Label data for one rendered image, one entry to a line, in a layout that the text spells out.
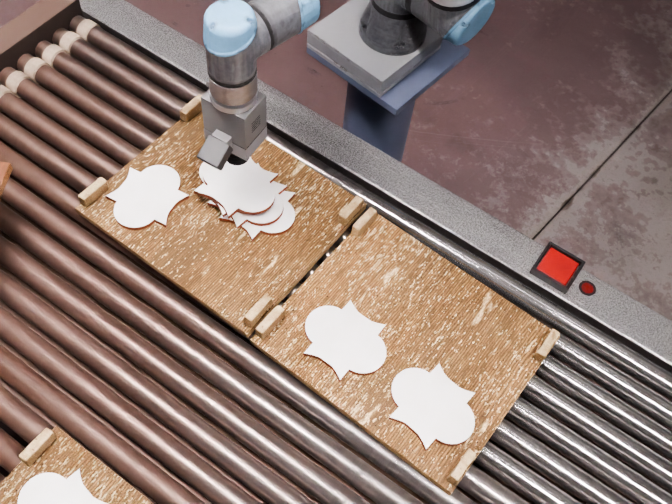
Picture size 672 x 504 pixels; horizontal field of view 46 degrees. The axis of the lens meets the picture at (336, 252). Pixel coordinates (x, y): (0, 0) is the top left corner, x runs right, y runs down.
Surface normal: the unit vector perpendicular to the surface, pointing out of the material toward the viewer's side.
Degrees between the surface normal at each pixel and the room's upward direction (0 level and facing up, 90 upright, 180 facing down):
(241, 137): 90
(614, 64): 0
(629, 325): 0
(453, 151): 0
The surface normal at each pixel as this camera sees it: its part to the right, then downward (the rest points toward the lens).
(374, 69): 0.09, -0.54
